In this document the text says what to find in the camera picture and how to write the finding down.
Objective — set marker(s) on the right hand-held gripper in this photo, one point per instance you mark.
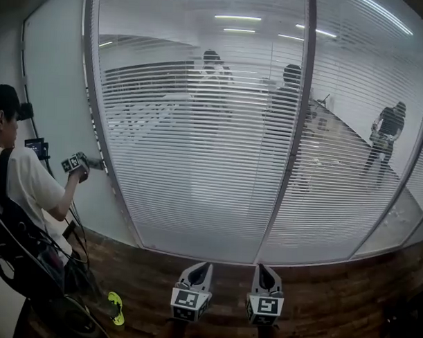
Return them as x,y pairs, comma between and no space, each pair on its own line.
263,307

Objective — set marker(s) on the frosted glass door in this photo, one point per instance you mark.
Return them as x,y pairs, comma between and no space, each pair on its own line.
62,90

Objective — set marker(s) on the grey window frame post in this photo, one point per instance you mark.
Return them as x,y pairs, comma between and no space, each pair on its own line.
97,126

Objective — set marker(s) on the person's left forearm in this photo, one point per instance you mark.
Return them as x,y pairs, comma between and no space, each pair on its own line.
172,333

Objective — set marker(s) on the small black screen device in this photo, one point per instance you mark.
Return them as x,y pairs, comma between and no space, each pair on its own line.
35,147

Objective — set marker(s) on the row of ceiling light strips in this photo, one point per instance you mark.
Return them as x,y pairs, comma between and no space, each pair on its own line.
237,17

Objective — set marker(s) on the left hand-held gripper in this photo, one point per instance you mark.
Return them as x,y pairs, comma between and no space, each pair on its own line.
189,302

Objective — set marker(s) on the grey metal window mullion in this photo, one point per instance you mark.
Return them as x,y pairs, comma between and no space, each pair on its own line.
302,126

